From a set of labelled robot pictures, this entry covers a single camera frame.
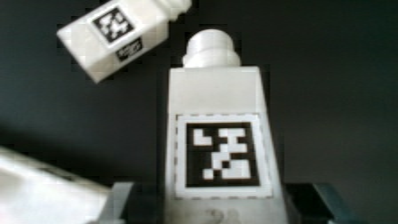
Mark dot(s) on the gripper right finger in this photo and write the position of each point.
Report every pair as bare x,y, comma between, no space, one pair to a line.
315,205

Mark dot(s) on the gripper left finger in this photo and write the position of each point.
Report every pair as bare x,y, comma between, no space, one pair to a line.
132,206

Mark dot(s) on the white square tabletop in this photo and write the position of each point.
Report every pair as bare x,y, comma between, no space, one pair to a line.
47,196

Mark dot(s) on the white leg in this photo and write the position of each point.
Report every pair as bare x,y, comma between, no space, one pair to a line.
222,183
118,32

